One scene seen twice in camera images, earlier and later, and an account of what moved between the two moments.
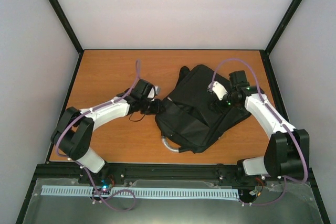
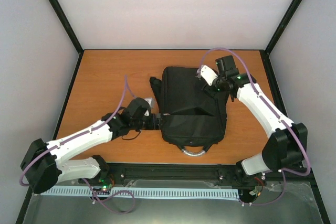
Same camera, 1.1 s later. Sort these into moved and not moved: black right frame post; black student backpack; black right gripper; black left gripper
Moved: black student backpack; black right gripper; black left gripper
Not moved: black right frame post
